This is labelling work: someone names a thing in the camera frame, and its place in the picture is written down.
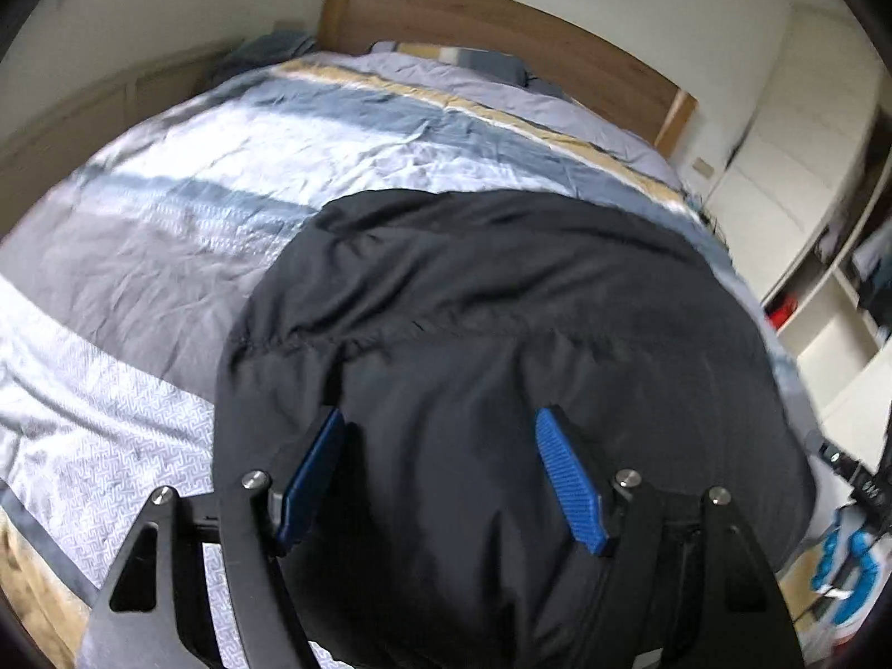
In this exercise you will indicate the red thing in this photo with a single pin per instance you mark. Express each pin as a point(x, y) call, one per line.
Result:
point(782, 312)

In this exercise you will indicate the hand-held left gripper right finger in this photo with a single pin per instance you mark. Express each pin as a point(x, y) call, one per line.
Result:
point(568, 481)

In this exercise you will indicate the wooden bed headboard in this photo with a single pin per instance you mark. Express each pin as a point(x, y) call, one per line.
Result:
point(488, 21)

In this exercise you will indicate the grey cloth pile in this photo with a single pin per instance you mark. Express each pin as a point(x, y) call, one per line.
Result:
point(272, 49)

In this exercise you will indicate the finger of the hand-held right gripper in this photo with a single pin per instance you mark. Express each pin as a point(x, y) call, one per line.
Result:
point(840, 458)

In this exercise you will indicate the white wardrobe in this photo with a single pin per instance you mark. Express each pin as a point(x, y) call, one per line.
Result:
point(780, 153)

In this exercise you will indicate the white open shelf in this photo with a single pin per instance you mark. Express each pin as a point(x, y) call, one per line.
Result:
point(836, 306)

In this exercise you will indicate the black puffer jacket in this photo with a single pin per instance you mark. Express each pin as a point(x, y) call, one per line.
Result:
point(502, 293)

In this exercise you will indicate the beige wall socket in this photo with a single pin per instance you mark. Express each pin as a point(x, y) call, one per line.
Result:
point(702, 168)

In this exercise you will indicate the striped blue grey duvet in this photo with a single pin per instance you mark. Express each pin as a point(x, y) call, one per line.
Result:
point(139, 279)

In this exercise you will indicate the low wooden cabinet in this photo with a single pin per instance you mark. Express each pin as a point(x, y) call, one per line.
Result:
point(70, 118)

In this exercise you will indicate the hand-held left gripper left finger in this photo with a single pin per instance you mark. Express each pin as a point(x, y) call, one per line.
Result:
point(313, 484)

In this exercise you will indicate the blue grey pillow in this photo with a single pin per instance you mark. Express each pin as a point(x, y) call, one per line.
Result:
point(488, 64)

